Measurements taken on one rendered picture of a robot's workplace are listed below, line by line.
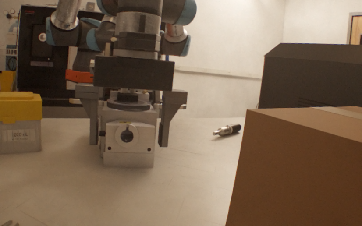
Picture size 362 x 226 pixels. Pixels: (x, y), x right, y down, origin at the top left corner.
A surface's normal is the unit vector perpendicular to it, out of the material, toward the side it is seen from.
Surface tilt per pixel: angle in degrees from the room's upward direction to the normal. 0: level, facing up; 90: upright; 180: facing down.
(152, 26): 90
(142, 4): 90
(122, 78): 90
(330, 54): 58
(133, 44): 90
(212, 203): 0
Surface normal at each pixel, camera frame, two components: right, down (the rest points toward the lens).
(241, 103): 0.44, 0.19
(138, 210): 0.11, -0.98
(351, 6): -0.89, -0.02
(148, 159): 0.25, 0.18
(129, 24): -0.24, 0.14
